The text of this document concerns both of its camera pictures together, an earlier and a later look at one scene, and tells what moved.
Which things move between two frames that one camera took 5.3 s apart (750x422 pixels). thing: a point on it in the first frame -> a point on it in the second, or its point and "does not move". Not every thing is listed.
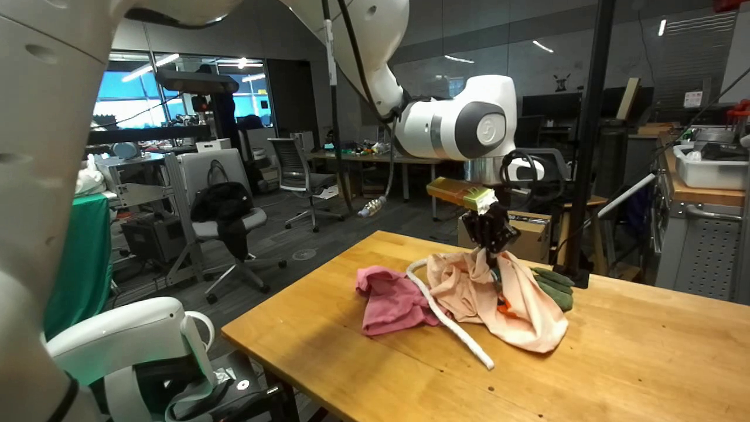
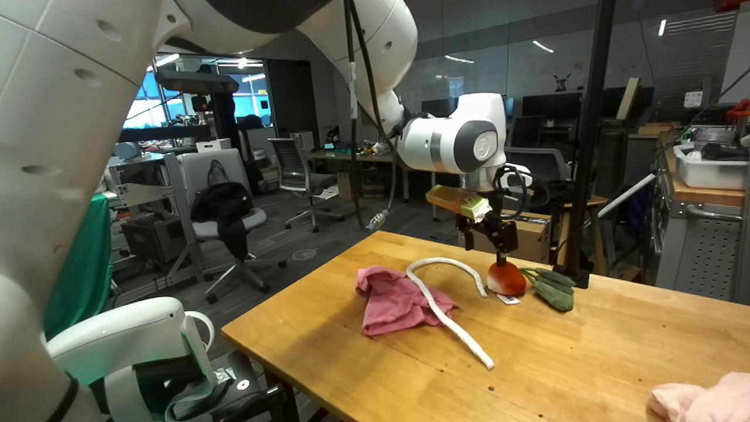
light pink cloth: x=504 y=304 -> x=728 y=400
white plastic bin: x=700 y=172 does not move
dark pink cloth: x=391 y=304 does not move
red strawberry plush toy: x=554 y=285 -> x=508 y=280
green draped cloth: x=81 y=280 does not move
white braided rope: x=439 y=312 does not move
